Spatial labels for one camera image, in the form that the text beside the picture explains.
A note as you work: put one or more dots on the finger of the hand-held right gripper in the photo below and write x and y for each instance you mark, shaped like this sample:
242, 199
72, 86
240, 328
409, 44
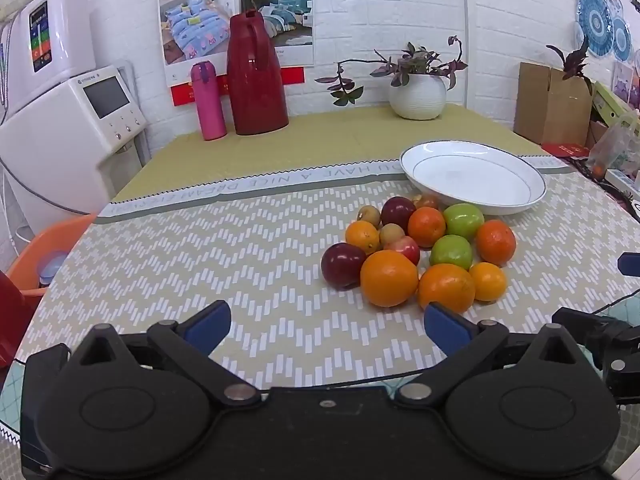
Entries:
575, 324
630, 264

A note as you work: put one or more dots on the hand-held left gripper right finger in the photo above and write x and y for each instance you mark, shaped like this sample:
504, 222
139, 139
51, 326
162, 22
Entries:
445, 327

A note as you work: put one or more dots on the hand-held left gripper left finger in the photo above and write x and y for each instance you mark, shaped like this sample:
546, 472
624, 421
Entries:
210, 321

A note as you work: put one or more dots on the small orange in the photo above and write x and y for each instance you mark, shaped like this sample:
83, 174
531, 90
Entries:
487, 281
362, 236

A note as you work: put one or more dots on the large orange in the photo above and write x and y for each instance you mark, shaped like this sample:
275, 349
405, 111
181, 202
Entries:
389, 278

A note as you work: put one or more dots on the green apple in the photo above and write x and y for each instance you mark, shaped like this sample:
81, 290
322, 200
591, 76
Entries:
451, 252
465, 220

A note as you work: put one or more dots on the small red apple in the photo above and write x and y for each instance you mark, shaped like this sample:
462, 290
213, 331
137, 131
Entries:
404, 249

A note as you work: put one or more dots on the small tan fruit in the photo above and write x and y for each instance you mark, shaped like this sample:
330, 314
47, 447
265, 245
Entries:
368, 214
391, 234

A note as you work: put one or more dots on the dark red plum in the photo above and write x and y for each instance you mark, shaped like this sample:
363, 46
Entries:
342, 265

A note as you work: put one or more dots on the dark red apple back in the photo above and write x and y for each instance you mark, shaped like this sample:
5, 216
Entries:
398, 211

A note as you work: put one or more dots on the reddish orange fruit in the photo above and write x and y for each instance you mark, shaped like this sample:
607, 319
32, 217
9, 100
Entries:
426, 202

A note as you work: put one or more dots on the white plate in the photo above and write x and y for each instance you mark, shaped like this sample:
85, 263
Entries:
470, 175

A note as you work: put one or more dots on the chevron patterned tablecloth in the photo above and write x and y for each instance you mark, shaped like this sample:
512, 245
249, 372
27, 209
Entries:
200, 260

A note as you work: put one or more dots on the clear plastic bag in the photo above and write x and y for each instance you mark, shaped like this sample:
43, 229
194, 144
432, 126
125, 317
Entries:
615, 142

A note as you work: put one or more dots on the red envelope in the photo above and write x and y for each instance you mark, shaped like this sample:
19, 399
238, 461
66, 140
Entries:
565, 150

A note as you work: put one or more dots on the green box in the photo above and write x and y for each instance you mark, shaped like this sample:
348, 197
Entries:
612, 102

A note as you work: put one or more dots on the cardboard box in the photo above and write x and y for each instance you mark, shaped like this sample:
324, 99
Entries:
545, 105

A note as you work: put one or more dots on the orange plastic chair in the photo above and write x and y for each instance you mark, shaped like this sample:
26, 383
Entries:
35, 250

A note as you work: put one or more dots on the dark purple plant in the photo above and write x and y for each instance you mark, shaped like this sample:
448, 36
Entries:
575, 62

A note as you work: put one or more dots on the pink bottle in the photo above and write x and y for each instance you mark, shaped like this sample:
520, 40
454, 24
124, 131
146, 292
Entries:
209, 105

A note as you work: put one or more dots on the medium blue paper fan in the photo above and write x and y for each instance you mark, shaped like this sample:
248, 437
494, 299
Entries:
622, 40

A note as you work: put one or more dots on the potted plant in white pot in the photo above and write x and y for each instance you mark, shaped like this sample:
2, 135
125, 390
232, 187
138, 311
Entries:
417, 95

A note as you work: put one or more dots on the white appliance with screen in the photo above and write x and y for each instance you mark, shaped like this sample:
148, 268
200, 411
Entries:
50, 150

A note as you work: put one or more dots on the red thermos jug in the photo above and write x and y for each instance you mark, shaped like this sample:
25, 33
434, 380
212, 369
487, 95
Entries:
255, 85

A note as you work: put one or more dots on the large blue paper fan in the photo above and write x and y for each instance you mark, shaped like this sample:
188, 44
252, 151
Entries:
595, 20

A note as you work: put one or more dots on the small blue paper fan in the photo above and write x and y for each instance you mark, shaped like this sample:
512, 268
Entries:
615, 5

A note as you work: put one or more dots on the white water purifier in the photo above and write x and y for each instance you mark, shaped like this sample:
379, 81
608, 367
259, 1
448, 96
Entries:
65, 25

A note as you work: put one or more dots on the wall poster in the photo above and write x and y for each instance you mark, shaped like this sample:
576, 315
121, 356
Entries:
200, 25

